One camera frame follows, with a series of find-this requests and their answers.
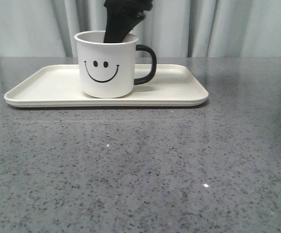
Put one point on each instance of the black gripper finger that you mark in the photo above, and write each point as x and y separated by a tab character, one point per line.
132	17
115	8

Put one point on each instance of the white smiley face mug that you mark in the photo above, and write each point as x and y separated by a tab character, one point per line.
107	70

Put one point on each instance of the cream rectangular plastic tray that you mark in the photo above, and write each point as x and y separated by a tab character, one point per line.
59	86

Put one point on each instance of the pale green curtain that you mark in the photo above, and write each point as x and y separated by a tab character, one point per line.
173	28

